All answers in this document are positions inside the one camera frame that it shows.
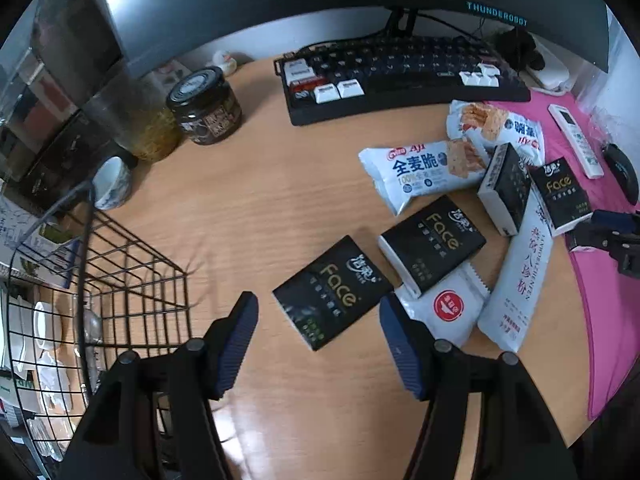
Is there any black charger plug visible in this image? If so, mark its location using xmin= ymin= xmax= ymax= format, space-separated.
xmin=492 ymin=27 xmax=546 ymax=71

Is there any dark glass jar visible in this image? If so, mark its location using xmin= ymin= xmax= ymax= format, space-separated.
xmin=166 ymin=66 xmax=243 ymax=146

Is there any clear storage shelf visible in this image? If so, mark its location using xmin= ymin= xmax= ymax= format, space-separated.
xmin=0 ymin=0 xmax=126 ymax=211

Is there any clear plastic bag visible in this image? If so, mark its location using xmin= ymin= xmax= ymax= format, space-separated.
xmin=580 ymin=80 xmax=626 ymax=146

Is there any pink desk mat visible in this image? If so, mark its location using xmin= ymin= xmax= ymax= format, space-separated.
xmin=492 ymin=87 xmax=640 ymax=421

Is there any small white duck figure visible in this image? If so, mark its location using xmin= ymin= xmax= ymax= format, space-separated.
xmin=206 ymin=50 xmax=238 ymax=77

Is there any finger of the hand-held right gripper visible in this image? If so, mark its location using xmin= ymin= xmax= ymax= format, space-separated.
xmin=564 ymin=224 xmax=640 ymax=278
xmin=591 ymin=209 xmax=640 ymax=235

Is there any single black tissue packet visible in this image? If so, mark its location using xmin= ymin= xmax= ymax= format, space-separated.
xmin=272 ymin=235 xmax=394 ymax=352

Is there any white blue cracker packet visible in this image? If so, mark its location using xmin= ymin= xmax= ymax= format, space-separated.
xmin=358 ymin=140 xmax=491 ymax=217
xmin=446 ymin=100 xmax=546 ymax=166

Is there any black curved monitor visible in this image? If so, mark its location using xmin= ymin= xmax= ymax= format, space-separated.
xmin=95 ymin=0 xmax=612 ymax=73

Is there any black wire basket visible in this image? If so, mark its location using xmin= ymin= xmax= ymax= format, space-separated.
xmin=0 ymin=180 xmax=206 ymax=480

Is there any black and white keyboard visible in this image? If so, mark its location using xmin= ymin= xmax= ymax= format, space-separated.
xmin=273 ymin=35 xmax=532 ymax=127

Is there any small white cup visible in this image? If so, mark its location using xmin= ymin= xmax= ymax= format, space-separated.
xmin=92 ymin=156 xmax=133 ymax=211

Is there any long white sachet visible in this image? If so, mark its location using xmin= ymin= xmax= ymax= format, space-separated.
xmin=477 ymin=195 xmax=555 ymax=353

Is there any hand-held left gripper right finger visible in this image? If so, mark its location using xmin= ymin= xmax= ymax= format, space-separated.
xmin=378 ymin=293 xmax=576 ymax=480

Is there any white printed box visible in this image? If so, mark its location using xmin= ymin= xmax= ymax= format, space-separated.
xmin=0 ymin=192 xmax=46 ymax=261

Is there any white packet with red circle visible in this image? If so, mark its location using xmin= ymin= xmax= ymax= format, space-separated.
xmin=394 ymin=260 xmax=492 ymax=348

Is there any white remote control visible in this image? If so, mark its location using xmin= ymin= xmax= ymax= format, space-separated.
xmin=548 ymin=104 xmax=605 ymax=179

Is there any black computer mouse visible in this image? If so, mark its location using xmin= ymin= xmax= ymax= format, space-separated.
xmin=602 ymin=143 xmax=640 ymax=206

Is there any wooden desktop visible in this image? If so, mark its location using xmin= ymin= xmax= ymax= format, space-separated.
xmin=75 ymin=52 xmax=596 ymax=480

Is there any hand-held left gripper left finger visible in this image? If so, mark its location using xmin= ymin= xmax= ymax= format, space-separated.
xmin=55 ymin=290 xmax=260 ymax=480

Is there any clear glass container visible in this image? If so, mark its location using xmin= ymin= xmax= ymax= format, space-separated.
xmin=82 ymin=80 xmax=183 ymax=162

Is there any white power strip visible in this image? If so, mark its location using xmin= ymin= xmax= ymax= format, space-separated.
xmin=522 ymin=42 xmax=571 ymax=93

